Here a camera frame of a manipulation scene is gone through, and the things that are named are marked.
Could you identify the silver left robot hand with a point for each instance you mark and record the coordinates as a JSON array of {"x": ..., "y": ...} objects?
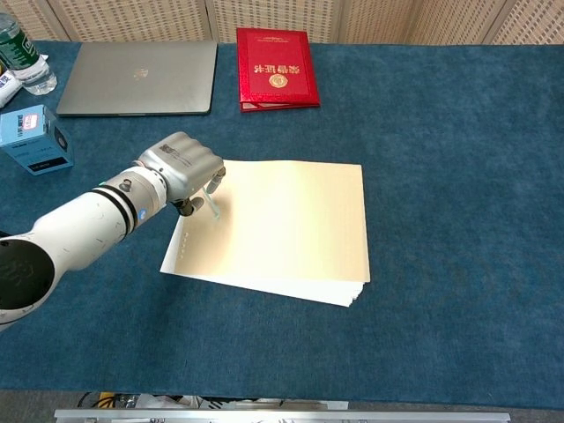
[{"x": 185, "y": 163}]

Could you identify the small light blue strip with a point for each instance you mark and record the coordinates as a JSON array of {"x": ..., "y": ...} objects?
[{"x": 214, "y": 210}]

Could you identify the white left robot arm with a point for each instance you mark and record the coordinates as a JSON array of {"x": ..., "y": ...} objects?
[{"x": 79, "y": 220}]

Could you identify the cream paper stack notebook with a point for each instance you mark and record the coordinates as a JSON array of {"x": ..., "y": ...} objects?
[{"x": 286, "y": 233}]

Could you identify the clear plastic water bottle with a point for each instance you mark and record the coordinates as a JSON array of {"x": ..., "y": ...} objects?
[{"x": 24, "y": 57}]

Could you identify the grey closed laptop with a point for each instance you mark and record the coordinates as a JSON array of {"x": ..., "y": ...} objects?
[{"x": 141, "y": 88}]

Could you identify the red certificate folder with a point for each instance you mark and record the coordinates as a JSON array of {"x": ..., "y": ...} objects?
[{"x": 273, "y": 53}]

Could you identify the light blue cardboard box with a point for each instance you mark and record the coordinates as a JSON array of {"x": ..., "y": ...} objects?
[{"x": 26, "y": 136}]

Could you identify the beige woven folding screen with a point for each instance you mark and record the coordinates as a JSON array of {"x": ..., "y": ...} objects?
[{"x": 282, "y": 17}]

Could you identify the white packet blue print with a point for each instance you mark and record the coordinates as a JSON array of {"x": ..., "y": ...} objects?
[{"x": 5, "y": 90}]

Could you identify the teal fabric table mat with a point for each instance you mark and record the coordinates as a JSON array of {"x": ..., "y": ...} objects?
[{"x": 440, "y": 220}]

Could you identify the aluminium profile rail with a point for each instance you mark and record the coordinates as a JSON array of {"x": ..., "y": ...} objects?
[{"x": 282, "y": 416}]

